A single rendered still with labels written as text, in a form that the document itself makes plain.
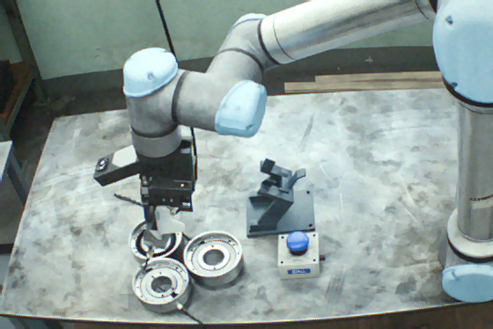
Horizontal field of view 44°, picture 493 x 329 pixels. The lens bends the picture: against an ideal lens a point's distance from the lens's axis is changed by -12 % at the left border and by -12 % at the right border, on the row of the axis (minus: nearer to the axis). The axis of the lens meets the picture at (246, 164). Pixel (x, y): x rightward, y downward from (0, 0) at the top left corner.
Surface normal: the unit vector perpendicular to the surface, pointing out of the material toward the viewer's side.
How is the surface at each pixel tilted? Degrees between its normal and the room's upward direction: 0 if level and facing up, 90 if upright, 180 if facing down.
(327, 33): 86
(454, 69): 82
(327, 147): 0
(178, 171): 91
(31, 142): 0
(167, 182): 8
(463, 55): 82
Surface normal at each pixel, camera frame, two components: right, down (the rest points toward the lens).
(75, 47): -0.05, 0.71
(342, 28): -0.35, 0.65
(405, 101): -0.14, -0.70
